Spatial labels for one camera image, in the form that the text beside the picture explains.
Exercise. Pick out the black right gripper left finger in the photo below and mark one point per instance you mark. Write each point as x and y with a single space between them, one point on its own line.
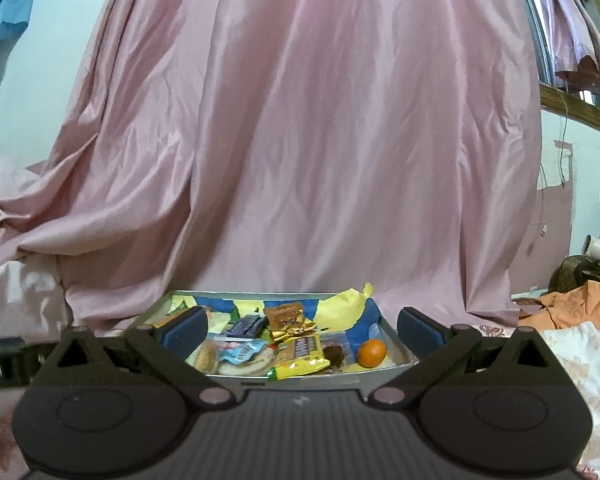
165 351

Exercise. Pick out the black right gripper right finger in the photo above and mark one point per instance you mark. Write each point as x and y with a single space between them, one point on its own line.
438 350

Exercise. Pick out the toast bread packet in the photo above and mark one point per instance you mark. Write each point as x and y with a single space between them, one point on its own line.
176 317

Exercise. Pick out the orange mandarin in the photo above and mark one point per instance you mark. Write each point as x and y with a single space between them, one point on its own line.
372 353

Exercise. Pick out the pink pillow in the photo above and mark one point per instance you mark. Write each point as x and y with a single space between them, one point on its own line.
32 301

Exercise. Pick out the round biscuit packet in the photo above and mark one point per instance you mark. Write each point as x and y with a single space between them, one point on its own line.
248 358

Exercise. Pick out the blue yellow patterned liner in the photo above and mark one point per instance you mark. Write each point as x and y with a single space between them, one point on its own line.
352 312

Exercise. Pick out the grey cardboard box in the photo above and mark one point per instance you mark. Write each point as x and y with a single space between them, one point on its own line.
400 358

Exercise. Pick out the dark brown chocolate piece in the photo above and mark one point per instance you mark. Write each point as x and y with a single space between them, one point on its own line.
336 357

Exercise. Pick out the gold wrapped chocolate packet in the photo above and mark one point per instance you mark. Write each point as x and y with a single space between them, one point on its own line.
298 345

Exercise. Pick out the floral bed sheet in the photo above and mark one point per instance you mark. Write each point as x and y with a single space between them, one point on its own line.
524 406

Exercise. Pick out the orange garment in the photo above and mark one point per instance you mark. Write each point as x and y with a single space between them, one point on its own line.
560 310

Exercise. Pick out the pink satin curtain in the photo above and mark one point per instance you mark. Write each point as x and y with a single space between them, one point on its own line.
292 146

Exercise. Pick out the wooden window frame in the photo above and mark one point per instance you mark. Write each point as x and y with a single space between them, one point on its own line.
566 105

